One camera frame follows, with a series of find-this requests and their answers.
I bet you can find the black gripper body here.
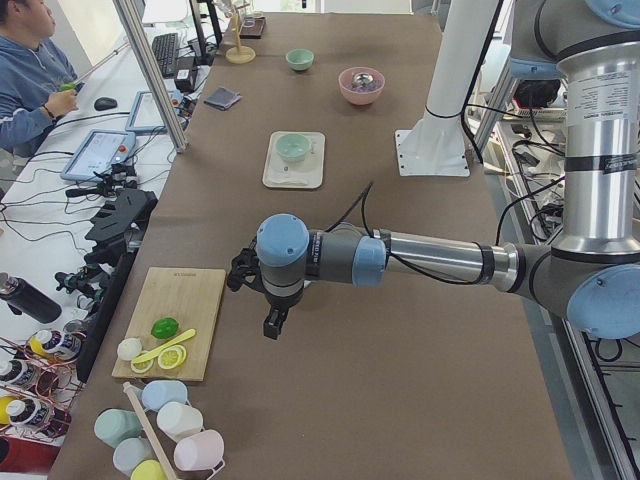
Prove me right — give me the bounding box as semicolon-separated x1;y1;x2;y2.
265;291;303;320

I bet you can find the green bowl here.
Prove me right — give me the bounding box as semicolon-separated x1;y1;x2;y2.
275;133;312;163
285;48;315;72

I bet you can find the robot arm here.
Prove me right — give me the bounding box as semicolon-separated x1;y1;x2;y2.
255;1;639;339

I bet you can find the yellow plastic knife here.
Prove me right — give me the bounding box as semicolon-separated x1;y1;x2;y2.
132;328;197;364

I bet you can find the wooden cutting board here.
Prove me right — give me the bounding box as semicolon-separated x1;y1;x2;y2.
112;267;226;382

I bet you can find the lemon slice right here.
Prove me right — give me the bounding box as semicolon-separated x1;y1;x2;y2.
157;344;187;370

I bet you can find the lemon slice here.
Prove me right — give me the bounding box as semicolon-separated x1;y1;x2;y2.
130;358;154;374
157;344;187;370

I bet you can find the green lime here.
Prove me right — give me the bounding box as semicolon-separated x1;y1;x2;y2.
150;317;180;339

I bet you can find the cream rabbit tray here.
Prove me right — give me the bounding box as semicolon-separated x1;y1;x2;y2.
262;131;326;190

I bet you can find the white cup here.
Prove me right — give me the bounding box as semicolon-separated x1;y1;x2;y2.
156;401;204;442

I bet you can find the lemon slice left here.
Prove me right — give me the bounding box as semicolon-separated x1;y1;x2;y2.
130;358;154;374

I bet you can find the pink cup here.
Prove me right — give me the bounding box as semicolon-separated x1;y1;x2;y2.
174;429;225;471

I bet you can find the white garlic bulb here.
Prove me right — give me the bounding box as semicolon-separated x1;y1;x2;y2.
117;338;143;362

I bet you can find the green bowl on tray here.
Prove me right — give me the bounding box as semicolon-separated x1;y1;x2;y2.
275;133;312;163

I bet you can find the black tool stand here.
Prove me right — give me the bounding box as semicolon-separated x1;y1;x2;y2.
84;188;158;267

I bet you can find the yellow cup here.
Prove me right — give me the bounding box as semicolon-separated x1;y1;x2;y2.
130;459;167;480

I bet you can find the green cup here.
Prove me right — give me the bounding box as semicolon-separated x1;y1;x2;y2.
94;409;142;448

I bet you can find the grey blue cup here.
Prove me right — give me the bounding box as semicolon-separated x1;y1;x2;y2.
112;438;155;477

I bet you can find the grey folded cloth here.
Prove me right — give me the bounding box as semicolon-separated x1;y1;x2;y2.
204;87;242;111

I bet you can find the pink bowl with ice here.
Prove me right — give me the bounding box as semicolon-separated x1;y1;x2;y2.
338;67;386;106

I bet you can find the teach pendant far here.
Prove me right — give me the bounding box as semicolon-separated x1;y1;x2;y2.
125;90;187;135

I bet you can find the teach pendant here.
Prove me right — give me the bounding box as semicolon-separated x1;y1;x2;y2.
125;90;187;135
60;130;136;182

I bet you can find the teach pendant near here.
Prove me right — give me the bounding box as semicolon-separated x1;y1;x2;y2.
60;130;136;182

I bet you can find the metal scoop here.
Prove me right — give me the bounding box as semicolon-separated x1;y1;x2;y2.
351;72;375;91

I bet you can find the black water bottle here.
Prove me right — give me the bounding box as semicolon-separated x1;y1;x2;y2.
1;272;62;324

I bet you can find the wooden mug tree stand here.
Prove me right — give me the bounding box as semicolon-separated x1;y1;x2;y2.
221;0;256;65

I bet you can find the black computer mouse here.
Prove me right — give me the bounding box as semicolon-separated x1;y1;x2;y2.
93;97;118;111

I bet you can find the dark wooden tray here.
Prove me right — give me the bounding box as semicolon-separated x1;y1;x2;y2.
240;15;266;39

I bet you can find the black keyboard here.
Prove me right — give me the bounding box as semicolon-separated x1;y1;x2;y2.
151;33;179;78

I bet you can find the person in blue hoodie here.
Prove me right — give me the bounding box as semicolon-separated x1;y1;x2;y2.
1;1;78;157

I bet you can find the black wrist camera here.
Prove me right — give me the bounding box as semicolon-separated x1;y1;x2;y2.
226;248;264;293

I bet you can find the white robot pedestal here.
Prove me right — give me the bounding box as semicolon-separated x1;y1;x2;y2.
395;0;503;177

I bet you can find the aluminium frame post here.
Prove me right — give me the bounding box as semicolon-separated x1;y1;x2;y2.
112;0;188;154

